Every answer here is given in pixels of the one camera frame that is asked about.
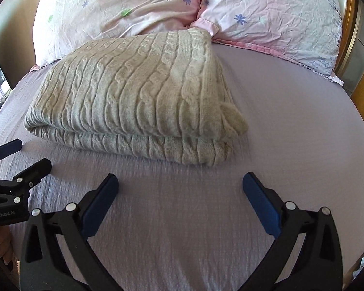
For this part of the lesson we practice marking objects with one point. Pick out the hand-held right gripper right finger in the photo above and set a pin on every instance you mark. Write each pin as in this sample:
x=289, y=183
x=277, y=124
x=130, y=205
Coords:
x=261, y=206

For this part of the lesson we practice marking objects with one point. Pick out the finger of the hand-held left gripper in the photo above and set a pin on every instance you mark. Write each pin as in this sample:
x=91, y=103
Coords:
x=36, y=169
x=9, y=148

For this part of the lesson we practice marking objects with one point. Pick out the wooden headboard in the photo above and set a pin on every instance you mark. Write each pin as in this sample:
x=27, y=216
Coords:
x=355, y=51

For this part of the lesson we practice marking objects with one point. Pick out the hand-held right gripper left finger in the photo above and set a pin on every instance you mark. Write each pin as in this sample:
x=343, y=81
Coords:
x=98, y=207

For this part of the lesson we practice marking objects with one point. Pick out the person's left hand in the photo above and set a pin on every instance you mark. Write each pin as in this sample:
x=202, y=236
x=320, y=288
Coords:
x=3, y=244

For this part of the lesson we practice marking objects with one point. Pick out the pink tree print pillow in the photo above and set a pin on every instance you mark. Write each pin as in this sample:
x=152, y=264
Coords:
x=115, y=9

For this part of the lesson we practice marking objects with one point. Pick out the pink flower print pillow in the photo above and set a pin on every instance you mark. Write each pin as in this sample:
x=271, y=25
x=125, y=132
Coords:
x=270, y=18

